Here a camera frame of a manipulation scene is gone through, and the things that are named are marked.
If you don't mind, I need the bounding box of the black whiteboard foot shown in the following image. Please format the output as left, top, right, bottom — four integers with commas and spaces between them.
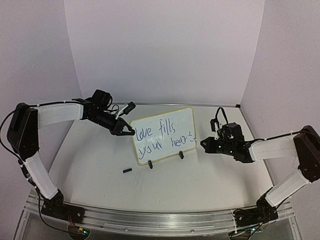
178, 151, 184, 160
148, 160, 153, 169

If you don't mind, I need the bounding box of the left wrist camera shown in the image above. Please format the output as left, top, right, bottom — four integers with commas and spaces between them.
115, 101, 136, 119

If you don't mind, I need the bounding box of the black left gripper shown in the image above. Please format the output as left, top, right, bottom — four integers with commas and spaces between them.
89, 109, 135, 136

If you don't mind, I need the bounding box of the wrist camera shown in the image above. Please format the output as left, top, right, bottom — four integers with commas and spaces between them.
210, 118, 220, 140
115, 101, 136, 119

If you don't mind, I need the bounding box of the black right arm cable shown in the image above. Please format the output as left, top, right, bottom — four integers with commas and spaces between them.
214, 106, 229, 126

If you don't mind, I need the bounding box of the black left whiteboard foot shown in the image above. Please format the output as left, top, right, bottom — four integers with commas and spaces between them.
148, 160, 153, 169

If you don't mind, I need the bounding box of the aluminium back table rail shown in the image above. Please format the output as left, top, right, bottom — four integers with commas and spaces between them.
133, 101, 241, 109

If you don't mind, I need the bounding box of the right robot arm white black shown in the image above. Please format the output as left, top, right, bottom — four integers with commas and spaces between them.
200, 123, 320, 211

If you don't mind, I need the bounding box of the left base cable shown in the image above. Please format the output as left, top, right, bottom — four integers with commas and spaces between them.
38, 204, 86, 236

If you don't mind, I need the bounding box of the aluminium front rail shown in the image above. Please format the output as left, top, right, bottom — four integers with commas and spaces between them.
15, 193, 302, 240

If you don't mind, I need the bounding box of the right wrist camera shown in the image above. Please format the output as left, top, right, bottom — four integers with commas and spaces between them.
210, 118, 220, 140

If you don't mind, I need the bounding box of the black right whiteboard foot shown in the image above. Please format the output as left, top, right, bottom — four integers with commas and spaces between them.
178, 151, 184, 160

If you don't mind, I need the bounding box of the yellow framed small whiteboard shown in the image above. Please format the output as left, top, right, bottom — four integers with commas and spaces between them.
129, 107, 197, 166

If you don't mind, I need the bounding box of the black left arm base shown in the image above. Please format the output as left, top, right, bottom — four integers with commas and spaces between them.
40, 189, 85, 224

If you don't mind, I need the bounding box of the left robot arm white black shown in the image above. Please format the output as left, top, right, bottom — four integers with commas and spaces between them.
5, 89, 136, 218

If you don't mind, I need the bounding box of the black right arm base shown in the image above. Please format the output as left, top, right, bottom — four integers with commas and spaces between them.
232, 193, 278, 227

